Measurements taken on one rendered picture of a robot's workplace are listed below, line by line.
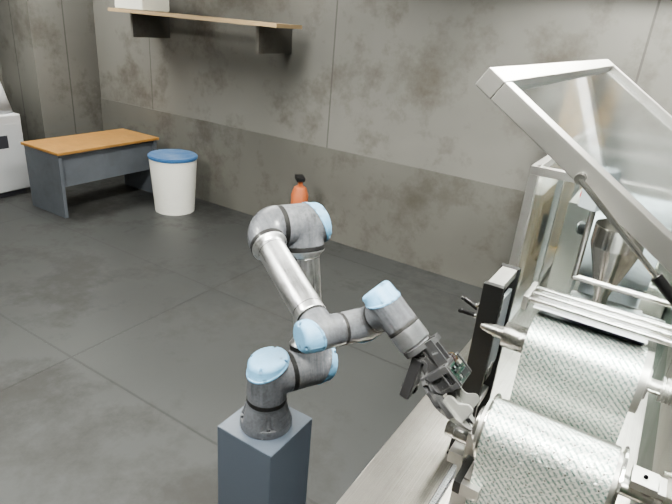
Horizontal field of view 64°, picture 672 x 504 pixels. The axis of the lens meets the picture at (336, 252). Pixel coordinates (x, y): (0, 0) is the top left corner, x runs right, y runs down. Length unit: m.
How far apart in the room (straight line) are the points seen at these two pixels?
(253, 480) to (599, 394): 0.96
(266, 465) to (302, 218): 0.69
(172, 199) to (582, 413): 4.97
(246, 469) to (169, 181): 4.37
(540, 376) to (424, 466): 0.46
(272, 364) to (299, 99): 3.99
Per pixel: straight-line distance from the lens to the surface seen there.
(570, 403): 1.35
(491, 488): 1.24
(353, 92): 4.95
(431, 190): 4.70
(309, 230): 1.47
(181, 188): 5.78
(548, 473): 1.17
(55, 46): 7.12
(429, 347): 1.17
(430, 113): 4.63
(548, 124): 0.78
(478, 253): 4.70
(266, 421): 1.60
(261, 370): 1.52
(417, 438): 1.69
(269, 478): 1.64
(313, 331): 1.17
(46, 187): 6.09
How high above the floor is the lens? 2.01
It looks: 23 degrees down
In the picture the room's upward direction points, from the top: 5 degrees clockwise
